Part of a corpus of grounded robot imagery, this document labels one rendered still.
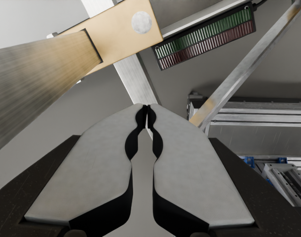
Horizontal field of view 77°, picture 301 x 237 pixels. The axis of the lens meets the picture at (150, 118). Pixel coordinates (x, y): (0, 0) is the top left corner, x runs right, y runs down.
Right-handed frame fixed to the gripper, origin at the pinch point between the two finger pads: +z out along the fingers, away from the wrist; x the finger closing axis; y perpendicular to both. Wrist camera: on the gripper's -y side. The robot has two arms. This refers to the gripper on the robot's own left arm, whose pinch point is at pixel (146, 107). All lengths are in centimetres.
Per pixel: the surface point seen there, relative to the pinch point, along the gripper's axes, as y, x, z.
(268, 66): 21, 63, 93
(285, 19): -4.7, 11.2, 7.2
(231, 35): -1.6, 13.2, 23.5
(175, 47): 0.5, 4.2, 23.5
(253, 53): -2.3, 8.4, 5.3
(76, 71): -0.9, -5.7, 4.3
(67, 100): 44, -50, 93
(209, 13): -4.9, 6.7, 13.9
